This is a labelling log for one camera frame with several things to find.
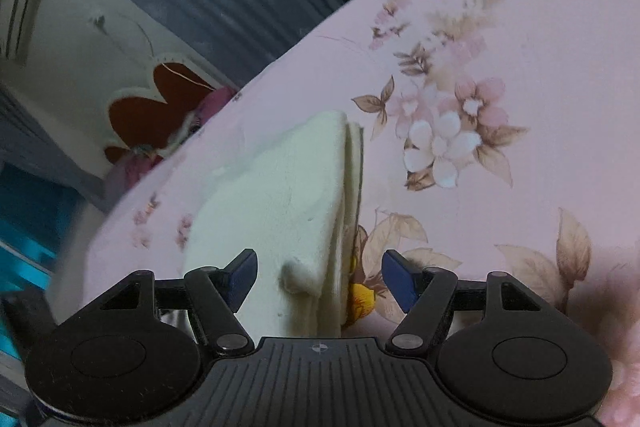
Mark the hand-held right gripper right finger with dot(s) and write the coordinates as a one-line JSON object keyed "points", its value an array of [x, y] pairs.
{"points": [[400, 281]]}

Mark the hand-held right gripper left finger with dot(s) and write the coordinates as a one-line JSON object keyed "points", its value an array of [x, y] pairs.
{"points": [[243, 278]]}

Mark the white cloth garment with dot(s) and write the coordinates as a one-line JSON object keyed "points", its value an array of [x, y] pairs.
{"points": [[295, 207]]}

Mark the pink floral bedsheet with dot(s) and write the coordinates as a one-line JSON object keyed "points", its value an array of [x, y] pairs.
{"points": [[475, 107]]}

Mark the cream headboard with red panels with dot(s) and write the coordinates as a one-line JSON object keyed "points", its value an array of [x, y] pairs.
{"points": [[150, 107]]}

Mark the turquoise panel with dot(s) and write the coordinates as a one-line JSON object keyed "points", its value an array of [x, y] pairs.
{"points": [[35, 217]]}

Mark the white wall vent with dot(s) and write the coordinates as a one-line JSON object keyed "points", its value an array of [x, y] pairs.
{"points": [[22, 12]]}

